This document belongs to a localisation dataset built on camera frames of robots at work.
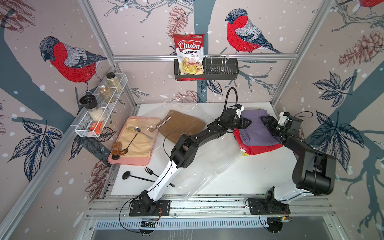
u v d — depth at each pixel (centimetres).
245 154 86
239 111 86
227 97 74
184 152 62
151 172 86
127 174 85
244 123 85
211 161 87
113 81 81
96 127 64
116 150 90
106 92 75
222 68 95
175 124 103
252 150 82
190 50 82
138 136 102
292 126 70
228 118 76
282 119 83
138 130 104
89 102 64
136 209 72
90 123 70
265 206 71
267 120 83
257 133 88
